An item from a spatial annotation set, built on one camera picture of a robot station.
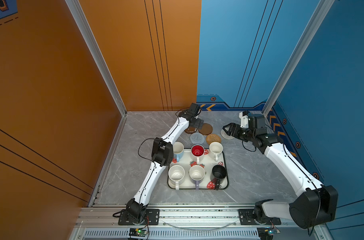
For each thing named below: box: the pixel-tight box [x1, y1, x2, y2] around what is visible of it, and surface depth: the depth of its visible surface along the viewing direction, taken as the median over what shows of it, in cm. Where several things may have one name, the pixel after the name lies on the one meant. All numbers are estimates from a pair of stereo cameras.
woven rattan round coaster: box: [205, 133, 222, 146], surface depth 107 cm
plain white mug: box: [209, 141, 224, 162], surface depth 91 cm
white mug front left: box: [168, 164, 185, 190], surface depth 82 cm
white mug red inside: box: [190, 144, 205, 165], surface depth 92 cm
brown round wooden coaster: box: [198, 123, 213, 136], surface depth 111 cm
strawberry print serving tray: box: [167, 148, 230, 190], surface depth 86 cm
